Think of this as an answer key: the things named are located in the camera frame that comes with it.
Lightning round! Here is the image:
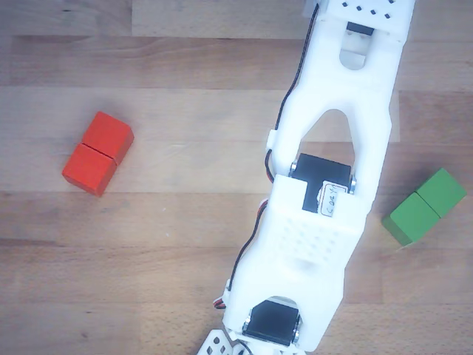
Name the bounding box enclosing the long red block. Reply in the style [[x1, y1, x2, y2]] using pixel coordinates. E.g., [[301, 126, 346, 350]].
[[61, 111, 135, 197]]

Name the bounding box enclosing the white handwritten paper label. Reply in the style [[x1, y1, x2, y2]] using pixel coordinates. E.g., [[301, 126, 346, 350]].
[[319, 180, 339, 217]]

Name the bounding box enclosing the long green block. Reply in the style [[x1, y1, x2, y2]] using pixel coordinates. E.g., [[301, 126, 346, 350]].
[[381, 168, 467, 247]]

